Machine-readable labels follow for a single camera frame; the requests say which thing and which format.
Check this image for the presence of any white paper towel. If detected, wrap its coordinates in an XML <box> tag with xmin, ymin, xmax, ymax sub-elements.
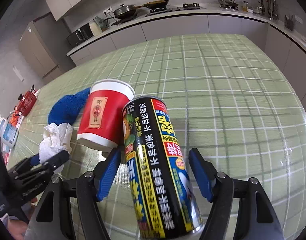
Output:
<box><xmin>39</xmin><ymin>122</ymin><xmax>73</xmax><ymax>164</ymax></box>

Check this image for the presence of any red paper cup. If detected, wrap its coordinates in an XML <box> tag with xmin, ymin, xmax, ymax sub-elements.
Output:
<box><xmin>77</xmin><ymin>79</ymin><xmax>136</xmax><ymax>152</ymax></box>

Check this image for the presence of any black yellow spray can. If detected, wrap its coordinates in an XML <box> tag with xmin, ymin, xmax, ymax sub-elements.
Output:
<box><xmin>122</xmin><ymin>96</ymin><xmax>203</xmax><ymax>239</ymax></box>

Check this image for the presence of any left hand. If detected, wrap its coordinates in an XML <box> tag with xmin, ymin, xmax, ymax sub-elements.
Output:
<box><xmin>7</xmin><ymin>218</ymin><xmax>28</xmax><ymax>240</ymax></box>

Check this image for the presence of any white blue package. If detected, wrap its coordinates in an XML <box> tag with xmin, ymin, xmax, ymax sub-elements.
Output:
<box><xmin>0</xmin><ymin>119</ymin><xmax>18</xmax><ymax>148</ymax></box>

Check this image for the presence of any blue cloth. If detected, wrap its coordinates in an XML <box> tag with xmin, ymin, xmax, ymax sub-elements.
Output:
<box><xmin>48</xmin><ymin>87</ymin><xmax>91</xmax><ymax>126</ymax></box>

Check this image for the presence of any red pot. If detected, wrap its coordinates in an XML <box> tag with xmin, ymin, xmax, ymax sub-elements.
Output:
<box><xmin>15</xmin><ymin>85</ymin><xmax>37</xmax><ymax>117</ymax></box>

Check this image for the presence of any beige refrigerator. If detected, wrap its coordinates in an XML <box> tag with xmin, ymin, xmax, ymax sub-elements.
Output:
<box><xmin>18</xmin><ymin>12</ymin><xmax>76</xmax><ymax>83</ymax></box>

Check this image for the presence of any black microwave oven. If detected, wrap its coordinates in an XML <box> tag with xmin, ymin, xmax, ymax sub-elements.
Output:
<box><xmin>66</xmin><ymin>23</ymin><xmax>94</xmax><ymax>48</ymax></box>

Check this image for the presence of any white jug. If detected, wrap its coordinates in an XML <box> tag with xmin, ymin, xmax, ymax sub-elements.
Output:
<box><xmin>89</xmin><ymin>20</ymin><xmax>102</xmax><ymax>36</ymax></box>

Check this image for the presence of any grey pan with lid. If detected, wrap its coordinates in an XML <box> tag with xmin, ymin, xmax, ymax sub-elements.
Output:
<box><xmin>113</xmin><ymin>4</ymin><xmax>144</xmax><ymax>20</ymax></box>

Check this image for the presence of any grey lower cabinets counter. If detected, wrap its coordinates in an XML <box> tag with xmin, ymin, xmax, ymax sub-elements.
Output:
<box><xmin>67</xmin><ymin>8</ymin><xmax>306</xmax><ymax>101</ymax></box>

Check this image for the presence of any black utensil holder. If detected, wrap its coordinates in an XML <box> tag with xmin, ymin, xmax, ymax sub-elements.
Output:
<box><xmin>284</xmin><ymin>15</ymin><xmax>295</xmax><ymax>31</ymax></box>

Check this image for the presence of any knife rack with utensils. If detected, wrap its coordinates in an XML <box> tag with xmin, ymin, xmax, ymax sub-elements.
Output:
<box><xmin>258</xmin><ymin>0</ymin><xmax>279</xmax><ymax>21</ymax></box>

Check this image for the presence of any black gas stove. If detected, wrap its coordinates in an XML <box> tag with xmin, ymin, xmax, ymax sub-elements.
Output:
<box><xmin>145</xmin><ymin>3</ymin><xmax>206</xmax><ymax>17</ymax></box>

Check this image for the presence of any steel kettle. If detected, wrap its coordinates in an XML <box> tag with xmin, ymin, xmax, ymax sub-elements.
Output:
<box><xmin>218</xmin><ymin>0</ymin><xmax>238</xmax><ymax>10</ymax></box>

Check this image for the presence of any wok with wooden handle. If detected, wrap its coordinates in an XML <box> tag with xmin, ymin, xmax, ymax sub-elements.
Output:
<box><xmin>136</xmin><ymin>0</ymin><xmax>169</xmax><ymax>9</ymax></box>

